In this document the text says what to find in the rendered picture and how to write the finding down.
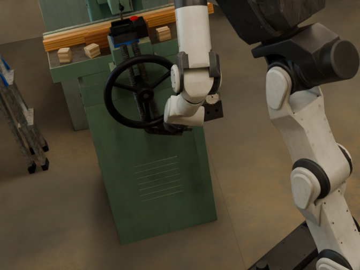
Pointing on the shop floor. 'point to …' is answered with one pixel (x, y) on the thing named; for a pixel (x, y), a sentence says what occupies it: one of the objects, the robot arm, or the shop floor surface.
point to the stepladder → (24, 122)
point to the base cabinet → (151, 172)
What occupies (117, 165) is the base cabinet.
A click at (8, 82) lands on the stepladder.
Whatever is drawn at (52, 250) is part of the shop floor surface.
